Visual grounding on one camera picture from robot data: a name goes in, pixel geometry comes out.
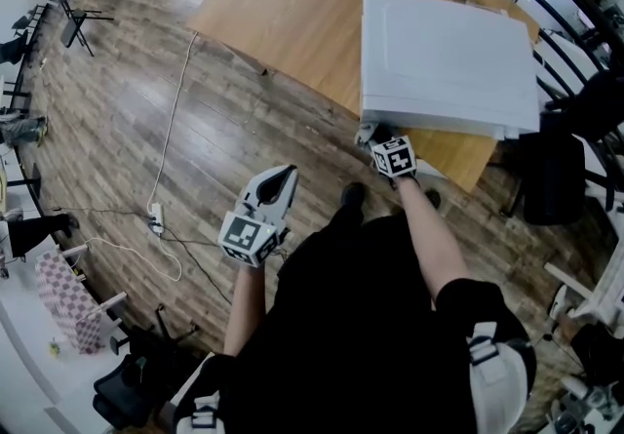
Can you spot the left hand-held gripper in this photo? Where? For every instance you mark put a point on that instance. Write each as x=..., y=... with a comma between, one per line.
x=248, y=237

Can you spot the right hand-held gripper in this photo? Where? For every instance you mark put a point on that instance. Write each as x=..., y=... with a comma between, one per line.
x=396, y=158

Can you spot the white microwave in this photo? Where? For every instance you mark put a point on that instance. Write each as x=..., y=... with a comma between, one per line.
x=448, y=66

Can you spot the person's right forearm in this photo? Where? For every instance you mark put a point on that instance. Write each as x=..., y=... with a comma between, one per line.
x=426, y=237

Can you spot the person's left forearm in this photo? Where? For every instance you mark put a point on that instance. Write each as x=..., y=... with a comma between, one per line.
x=244, y=310

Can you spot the person's black left shoe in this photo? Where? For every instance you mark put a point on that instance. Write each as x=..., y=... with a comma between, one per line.
x=353, y=195

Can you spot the person's black shoe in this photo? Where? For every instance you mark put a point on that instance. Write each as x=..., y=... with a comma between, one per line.
x=433, y=198
x=353, y=195

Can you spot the person's black right shoe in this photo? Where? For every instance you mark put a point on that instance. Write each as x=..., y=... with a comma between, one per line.
x=433, y=198

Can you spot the white power strip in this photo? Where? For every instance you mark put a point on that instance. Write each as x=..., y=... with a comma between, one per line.
x=156, y=218

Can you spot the person's black clothing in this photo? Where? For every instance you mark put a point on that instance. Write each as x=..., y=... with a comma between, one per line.
x=351, y=325

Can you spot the black office chair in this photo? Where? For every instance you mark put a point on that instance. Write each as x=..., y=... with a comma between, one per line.
x=128, y=390
x=553, y=178

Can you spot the pink checkered box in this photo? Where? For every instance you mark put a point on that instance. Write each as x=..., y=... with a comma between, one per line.
x=68, y=305

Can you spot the black folding chair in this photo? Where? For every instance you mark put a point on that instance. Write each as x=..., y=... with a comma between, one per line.
x=75, y=25

